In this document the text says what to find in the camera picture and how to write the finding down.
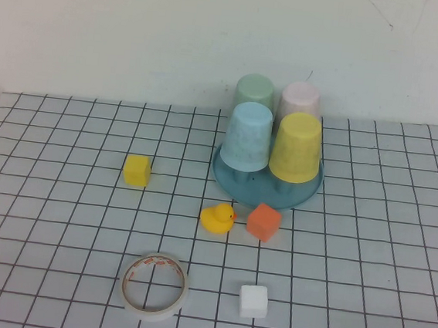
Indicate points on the yellow plastic cup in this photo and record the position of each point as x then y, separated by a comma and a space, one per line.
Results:
296, 148

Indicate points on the light blue plastic cup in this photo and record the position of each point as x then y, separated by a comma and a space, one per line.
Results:
247, 135

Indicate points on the blue cup stand with pegs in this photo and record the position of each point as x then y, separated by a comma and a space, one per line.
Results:
259, 191

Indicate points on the green plastic cup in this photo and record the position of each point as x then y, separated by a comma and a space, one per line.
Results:
255, 90

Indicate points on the pink plastic cup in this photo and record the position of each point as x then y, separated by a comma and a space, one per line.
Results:
301, 98

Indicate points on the yellow rubber duck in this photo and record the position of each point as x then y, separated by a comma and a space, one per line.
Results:
215, 220

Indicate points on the orange foam cube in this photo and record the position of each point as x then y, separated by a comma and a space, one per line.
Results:
263, 222

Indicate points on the yellow foam cube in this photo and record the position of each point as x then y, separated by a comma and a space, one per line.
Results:
137, 171

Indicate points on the white foam cube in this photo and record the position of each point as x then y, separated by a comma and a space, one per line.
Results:
254, 301

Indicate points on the white tape roll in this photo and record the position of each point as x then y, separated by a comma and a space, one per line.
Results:
128, 298

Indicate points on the white grid-patterned table mat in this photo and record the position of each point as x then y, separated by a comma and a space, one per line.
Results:
349, 262

